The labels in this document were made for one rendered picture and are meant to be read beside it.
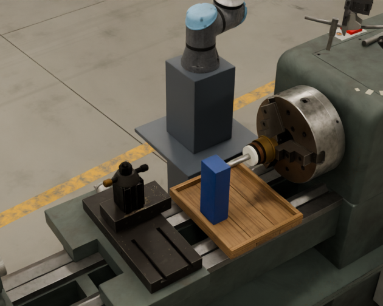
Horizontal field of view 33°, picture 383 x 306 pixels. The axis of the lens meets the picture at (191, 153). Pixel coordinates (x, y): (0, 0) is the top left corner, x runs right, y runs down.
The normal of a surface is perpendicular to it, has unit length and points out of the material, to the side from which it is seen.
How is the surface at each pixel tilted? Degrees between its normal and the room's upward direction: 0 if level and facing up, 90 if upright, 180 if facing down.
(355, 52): 0
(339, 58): 0
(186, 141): 90
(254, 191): 0
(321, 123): 43
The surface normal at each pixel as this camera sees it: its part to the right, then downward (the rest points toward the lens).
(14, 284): 0.26, -0.48
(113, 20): 0.01, -0.79
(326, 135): 0.49, 0.03
